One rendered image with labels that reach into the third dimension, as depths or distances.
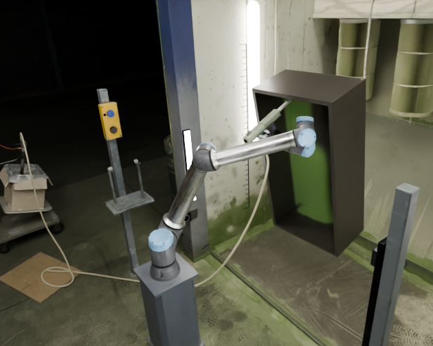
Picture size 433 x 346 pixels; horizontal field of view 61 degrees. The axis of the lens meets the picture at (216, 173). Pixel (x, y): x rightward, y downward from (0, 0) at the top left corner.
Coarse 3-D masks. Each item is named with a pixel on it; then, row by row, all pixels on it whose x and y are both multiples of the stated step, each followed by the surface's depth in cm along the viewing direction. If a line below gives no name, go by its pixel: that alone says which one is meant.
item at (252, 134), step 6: (288, 102) 231; (282, 108) 229; (270, 114) 224; (276, 114) 224; (264, 120) 222; (270, 120) 222; (258, 126) 219; (264, 126) 220; (252, 132) 216; (258, 132) 218; (246, 138) 214; (252, 138) 216
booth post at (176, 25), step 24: (168, 0) 245; (168, 24) 252; (168, 48) 261; (192, 48) 266; (168, 72) 272; (192, 72) 273; (168, 96) 283; (192, 96) 279; (192, 120) 286; (192, 144) 294; (192, 240) 327
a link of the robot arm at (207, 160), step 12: (288, 132) 186; (300, 132) 181; (312, 132) 180; (252, 144) 190; (264, 144) 188; (276, 144) 186; (288, 144) 185; (300, 144) 183; (312, 144) 183; (204, 156) 195; (216, 156) 194; (228, 156) 192; (240, 156) 191; (252, 156) 191; (204, 168) 197; (216, 168) 196
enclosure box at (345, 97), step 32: (256, 96) 246; (288, 96) 220; (320, 96) 209; (352, 96) 211; (288, 128) 280; (320, 128) 261; (352, 128) 222; (288, 160) 292; (320, 160) 277; (352, 160) 234; (288, 192) 305; (320, 192) 295; (352, 192) 248; (288, 224) 301; (320, 224) 294; (352, 224) 263
